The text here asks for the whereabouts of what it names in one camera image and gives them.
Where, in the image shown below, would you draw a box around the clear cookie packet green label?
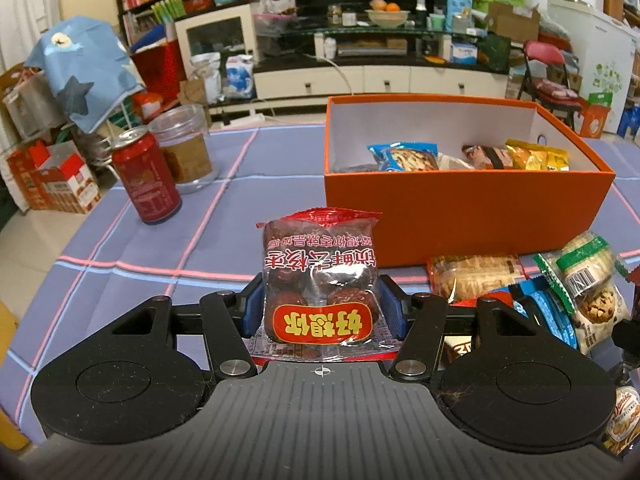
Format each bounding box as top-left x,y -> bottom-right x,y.
555,231 -> 632,356

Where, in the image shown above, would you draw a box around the brown snack packet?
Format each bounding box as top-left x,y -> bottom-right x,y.
461,144 -> 515,171

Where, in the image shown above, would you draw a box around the brown paper bag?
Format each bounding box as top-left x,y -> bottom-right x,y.
177,77 -> 211,121

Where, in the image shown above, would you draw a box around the orange white box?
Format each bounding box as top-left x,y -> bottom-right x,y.
580,92 -> 615,139

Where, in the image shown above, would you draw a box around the blue wafer packet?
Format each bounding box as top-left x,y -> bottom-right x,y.
507,279 -> 580,351

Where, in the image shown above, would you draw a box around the green snack packet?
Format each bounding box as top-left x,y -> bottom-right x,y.
531,251 -> 571,311

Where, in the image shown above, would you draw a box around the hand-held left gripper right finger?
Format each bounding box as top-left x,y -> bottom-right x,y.
378,275 -> 541,383

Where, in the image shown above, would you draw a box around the red white cardboard box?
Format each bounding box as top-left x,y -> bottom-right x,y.
6,140 -> 101,215

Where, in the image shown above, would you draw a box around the red date packet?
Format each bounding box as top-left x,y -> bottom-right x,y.
256,208 -> 401,363

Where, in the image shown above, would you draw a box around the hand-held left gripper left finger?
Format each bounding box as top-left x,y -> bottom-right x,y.
107,274 -> 265,381

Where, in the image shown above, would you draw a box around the white refrigerator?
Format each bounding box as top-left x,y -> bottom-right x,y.
547,0 -> 640,133

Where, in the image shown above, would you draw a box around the blue cookie packet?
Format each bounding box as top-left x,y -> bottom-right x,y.
367,142 -> 440,173

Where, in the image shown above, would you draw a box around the butter cookie packet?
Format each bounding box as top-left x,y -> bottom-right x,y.
601,386 -> 640,457

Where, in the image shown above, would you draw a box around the blue fish print cloth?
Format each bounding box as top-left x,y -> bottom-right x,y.
25,15 -> 146,133

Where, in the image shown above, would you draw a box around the orange cardboard box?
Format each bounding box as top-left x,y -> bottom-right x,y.
322,94 -> 617,267

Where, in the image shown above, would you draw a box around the fruit bowl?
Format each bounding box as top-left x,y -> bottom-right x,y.
364,0 -> 412,28

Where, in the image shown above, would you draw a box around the brown cardboard box with window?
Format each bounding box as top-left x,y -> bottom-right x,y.
0,65 -> 66,138

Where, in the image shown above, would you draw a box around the white blue plastic bag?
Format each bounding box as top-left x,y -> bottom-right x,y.
225,55 -> 257,101

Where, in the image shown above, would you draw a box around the yellow snack packet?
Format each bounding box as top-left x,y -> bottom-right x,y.
505,139 -> 571,173

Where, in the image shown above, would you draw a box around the dark orange snack packet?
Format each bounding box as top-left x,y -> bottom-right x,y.
627,265 -> 640,321

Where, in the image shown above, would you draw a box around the red drink can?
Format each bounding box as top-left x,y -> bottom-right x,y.
111,126 -> 183,225

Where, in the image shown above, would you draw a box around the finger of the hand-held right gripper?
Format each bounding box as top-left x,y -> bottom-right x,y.
612,317 -> 640,356

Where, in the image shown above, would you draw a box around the white TV cabinet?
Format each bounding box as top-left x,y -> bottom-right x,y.
207,62 -> 511,116

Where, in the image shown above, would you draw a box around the blue carton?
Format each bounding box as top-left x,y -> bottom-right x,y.
446,0 -> 475,31

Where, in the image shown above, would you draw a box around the red folding chair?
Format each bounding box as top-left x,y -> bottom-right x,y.
516,40 -> 585,117

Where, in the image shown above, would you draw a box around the brown cardboard box open flaps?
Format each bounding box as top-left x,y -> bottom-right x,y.
487,2 -> 542,43

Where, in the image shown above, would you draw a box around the dark green bag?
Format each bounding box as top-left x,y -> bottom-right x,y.
477,32 -> 512,73

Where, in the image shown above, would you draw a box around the beige cracker packet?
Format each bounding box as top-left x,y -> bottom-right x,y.
426,254 -> 528,305

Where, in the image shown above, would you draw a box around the clear plastic jar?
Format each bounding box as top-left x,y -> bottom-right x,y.
149,105 -> 221,195

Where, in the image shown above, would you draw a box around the red gift bag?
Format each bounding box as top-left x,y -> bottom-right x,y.
131,40 -> 187,106

